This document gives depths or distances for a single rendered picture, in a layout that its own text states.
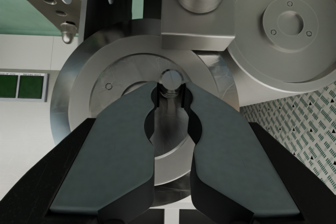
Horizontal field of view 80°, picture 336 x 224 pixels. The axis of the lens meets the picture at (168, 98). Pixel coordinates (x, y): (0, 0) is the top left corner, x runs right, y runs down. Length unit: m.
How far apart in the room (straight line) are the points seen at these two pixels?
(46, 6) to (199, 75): 0.41
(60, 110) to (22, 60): 3.38
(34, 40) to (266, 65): 3.46
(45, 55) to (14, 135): 2.85
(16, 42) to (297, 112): 3.60
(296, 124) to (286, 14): 0.14
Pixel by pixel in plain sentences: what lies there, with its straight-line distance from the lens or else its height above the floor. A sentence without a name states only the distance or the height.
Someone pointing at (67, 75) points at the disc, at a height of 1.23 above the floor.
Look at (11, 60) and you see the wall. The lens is 3.63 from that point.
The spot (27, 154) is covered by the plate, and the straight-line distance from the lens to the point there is 0.58.
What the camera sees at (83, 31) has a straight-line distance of 0.21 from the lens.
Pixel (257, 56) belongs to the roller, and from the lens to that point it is 0.19.
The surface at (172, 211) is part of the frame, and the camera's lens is 0.53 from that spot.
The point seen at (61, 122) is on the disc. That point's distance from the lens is 0.17.
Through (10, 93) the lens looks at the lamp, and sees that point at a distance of 0.60.
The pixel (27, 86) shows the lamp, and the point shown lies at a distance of 0.58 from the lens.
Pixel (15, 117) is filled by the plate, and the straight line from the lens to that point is 0.60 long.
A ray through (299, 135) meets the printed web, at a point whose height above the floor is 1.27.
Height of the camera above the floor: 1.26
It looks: 7 degrees down
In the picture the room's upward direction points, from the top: 178 degrees counter-clockwise
